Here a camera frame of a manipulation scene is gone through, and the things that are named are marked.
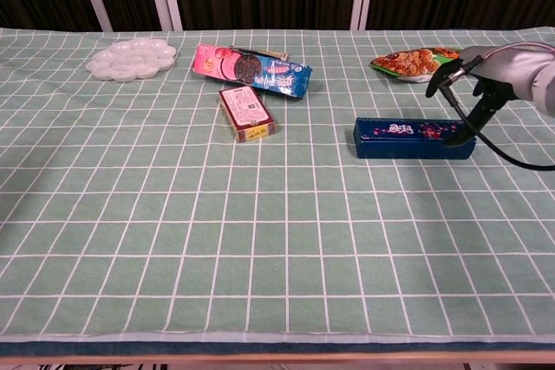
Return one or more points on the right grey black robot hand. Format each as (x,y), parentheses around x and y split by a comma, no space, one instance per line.
(503,69)

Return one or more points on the dark blue glasses case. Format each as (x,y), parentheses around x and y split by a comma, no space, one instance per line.
(399,149)

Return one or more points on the green orange snack bag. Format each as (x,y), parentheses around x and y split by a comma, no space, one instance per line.
(403,62)

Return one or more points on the pink blue cookie box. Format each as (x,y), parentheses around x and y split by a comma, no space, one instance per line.
(260,75)

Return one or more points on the small red yellow box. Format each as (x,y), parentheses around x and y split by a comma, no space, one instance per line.
(247,112)

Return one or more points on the green white checked tablecloth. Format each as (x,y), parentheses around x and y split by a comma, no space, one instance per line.
(277,235)

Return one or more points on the dark blue under cloth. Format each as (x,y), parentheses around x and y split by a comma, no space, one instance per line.
(277,348)

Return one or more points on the white flower paint palette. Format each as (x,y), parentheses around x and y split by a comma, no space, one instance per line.
(130,60)

